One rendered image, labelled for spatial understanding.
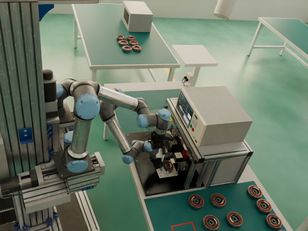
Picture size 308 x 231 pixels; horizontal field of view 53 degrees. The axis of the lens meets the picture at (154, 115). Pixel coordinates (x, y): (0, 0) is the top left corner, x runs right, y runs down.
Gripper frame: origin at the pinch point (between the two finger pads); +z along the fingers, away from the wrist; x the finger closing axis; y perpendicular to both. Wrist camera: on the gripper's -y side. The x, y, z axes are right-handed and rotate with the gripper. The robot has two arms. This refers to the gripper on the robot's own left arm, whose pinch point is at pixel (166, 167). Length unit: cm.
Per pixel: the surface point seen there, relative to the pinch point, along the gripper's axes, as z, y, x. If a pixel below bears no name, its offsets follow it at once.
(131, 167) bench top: -9.3, 24.6, -7.8
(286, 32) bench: 157, -262, -251
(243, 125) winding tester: -20, -63, 10
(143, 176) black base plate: -8.0, 17.9, 3.7
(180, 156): -7.1, -13.7, 1.8
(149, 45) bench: 28, -40, -206
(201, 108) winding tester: -36, -42, -6
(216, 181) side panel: 15.9, -29.6, 20.4
